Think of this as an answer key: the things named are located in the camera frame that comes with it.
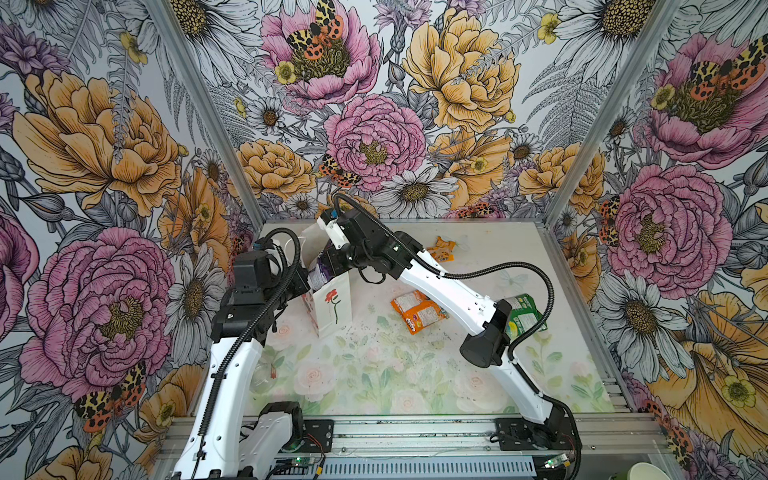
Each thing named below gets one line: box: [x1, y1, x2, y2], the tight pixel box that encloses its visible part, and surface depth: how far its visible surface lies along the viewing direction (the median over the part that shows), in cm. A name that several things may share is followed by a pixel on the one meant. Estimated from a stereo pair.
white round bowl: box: [627, 462, 670, 480], surface depth 63 cm
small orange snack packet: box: [426, 236, 456, 263], surface depth 113 cm
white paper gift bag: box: [300, 223, 353, 338], surface depth 79 cm
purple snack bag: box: [307, 254, 330, 290], surface depth 75 cm
